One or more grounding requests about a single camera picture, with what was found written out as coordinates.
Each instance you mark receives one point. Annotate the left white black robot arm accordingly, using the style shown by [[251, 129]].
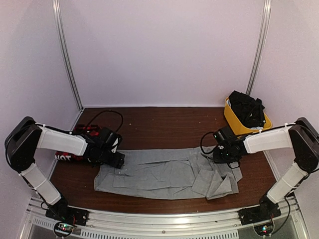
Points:
[[29, 136]]

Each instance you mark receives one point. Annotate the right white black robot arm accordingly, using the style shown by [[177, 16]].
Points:
[[301, 137]]

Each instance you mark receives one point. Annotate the black clothes in basket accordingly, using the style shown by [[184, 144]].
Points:
[[248, 110]]

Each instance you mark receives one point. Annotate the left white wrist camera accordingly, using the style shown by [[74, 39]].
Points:
[[114, 146]]

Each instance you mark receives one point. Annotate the left aluminium frame post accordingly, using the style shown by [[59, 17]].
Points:
[[65, 54]]

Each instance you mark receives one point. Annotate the aluminium frame post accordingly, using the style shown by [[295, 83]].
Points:
[[65, 54], [264, 27]]

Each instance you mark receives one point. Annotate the front aluminium rail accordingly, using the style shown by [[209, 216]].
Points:
[[225, 224]]

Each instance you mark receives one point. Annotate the red black plaid shirt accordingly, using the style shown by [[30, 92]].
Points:
[[72, 148]]

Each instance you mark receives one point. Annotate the grey long sleeve shirt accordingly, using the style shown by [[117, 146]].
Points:
[[169, 174]]

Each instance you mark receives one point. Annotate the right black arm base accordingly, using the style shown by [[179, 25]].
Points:
[[261, 216]]

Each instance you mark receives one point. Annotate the right aluminium frame post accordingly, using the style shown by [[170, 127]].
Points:
[[264, 27]]

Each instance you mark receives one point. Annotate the yellow plastic basket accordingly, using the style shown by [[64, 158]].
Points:
[[236, 125]]

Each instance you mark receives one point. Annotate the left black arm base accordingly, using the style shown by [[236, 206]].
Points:
[[68, 218]]

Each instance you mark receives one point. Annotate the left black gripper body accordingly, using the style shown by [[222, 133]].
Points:
[[104, 157]]

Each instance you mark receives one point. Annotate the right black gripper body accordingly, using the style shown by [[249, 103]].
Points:
[[224, 157]]

